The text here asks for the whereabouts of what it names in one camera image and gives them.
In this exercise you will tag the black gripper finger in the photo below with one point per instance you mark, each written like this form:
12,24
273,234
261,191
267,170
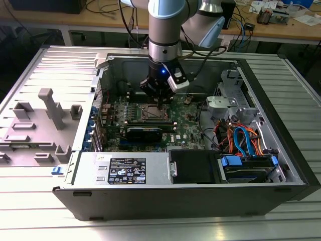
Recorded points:
168,98
145,88

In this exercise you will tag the silver CPU chip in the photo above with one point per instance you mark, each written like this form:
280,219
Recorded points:
151,113

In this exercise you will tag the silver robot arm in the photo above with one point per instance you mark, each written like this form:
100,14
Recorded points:
163,30

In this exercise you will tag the black RAM slot row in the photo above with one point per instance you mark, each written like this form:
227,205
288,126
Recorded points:
133,96
150,125

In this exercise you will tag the CPU socket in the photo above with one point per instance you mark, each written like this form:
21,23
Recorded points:
143,120

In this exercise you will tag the blue expansion slot latch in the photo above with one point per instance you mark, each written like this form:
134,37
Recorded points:
94,111
91,123
87,145
88,134

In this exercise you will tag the round coin battery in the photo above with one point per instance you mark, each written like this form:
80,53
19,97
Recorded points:
187,100

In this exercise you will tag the green motherboard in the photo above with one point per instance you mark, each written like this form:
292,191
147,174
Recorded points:
185,120

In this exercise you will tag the black graphics card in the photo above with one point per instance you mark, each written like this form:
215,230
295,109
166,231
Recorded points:
144,135

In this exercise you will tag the grey case latch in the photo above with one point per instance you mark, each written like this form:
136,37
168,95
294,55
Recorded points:
102,60

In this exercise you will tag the grey power supply unit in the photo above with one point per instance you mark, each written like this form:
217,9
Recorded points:
87,173

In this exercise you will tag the black PC case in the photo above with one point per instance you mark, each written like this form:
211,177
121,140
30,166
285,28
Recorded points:
150,200

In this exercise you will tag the hard disk in blue carrier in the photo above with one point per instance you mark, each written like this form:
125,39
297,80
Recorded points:
250,163

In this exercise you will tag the small black box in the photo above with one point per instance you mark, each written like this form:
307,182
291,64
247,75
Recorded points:
249,26

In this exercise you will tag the wooden desk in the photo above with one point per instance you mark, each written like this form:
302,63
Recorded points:
50,18

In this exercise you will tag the grey parts rack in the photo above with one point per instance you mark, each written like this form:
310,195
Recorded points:
37,140

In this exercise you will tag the blue plastic clip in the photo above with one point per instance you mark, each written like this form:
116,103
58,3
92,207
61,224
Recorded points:
57,171

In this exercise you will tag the copper finned heatsink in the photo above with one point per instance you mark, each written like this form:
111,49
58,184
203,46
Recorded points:
263,16

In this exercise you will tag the white printed cardboard box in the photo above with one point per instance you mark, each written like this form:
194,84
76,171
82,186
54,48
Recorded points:
263,5

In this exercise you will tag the black box on desk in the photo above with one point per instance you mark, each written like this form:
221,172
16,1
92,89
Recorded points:
45,6

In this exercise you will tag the grey electronic device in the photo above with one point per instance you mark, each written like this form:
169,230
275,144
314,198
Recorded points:
282,16

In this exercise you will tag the white paper sheet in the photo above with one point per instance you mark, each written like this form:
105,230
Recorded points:
308,19

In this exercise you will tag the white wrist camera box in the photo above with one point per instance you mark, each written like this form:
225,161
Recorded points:
179,82

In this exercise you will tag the silver disk bay bracket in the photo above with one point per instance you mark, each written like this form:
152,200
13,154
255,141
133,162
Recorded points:
220,103

